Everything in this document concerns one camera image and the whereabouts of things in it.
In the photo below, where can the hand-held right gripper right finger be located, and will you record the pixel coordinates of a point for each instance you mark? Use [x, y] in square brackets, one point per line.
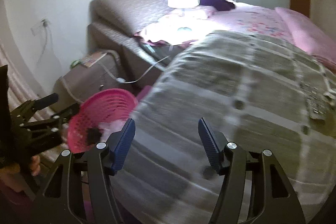
[210, 145]

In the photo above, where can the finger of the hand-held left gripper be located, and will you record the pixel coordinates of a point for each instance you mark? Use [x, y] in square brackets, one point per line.
[63, 113]
[47, 100]

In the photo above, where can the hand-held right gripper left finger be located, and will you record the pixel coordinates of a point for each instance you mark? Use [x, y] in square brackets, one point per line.
[123, 145]

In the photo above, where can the pink plastic basket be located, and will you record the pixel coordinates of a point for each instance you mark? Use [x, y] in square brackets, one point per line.
[105, 108]

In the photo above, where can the person's left hand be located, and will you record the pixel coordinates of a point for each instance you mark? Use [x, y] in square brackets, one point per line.
[35, 165]

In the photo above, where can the brown nightstand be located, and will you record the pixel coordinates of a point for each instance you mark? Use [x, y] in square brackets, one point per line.
[78, 82]

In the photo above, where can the small green object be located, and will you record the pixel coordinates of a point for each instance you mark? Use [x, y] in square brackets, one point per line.
[75, 63]

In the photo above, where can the colourful book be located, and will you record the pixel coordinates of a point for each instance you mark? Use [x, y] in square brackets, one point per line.
[92, 60]

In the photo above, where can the grey checked quilt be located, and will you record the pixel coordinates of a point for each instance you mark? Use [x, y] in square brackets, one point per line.
[223, 82]

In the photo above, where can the brown padded bed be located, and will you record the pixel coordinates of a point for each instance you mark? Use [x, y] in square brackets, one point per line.
[126, 3]

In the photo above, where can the small pink floral pillow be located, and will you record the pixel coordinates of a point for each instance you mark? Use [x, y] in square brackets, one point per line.
[204, 13]

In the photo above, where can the pink floral bedsheet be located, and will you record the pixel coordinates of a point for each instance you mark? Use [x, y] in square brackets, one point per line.
[249, 19]

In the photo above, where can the plain pink pillow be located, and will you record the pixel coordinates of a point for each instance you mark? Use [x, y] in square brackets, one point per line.
[307, 32]

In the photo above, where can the white wall socket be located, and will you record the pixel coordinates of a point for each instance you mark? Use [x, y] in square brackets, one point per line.
[39, 26]

